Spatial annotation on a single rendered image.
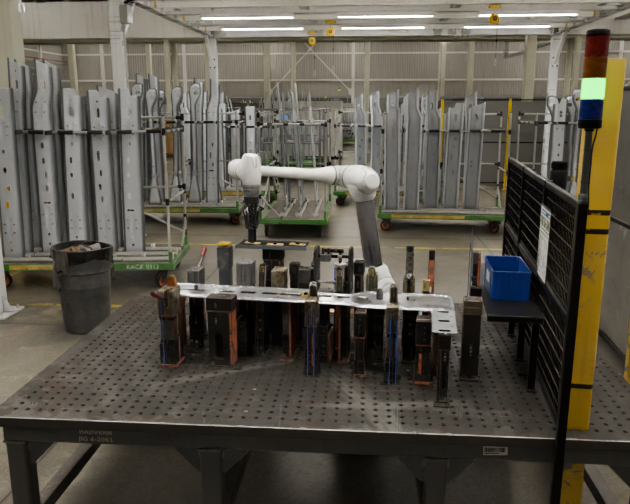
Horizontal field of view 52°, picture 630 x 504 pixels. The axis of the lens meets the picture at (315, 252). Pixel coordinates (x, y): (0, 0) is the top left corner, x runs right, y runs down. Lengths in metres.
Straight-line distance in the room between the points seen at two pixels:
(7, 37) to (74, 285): 5.41
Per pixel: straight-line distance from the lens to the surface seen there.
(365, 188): 3.32
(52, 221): 7.45
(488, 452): 2.55
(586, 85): 2.20
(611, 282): 5.17
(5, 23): 10.32
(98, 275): 5.57
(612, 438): 2.61
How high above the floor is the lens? 1.85
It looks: 13 degrees down
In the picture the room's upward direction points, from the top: straight up
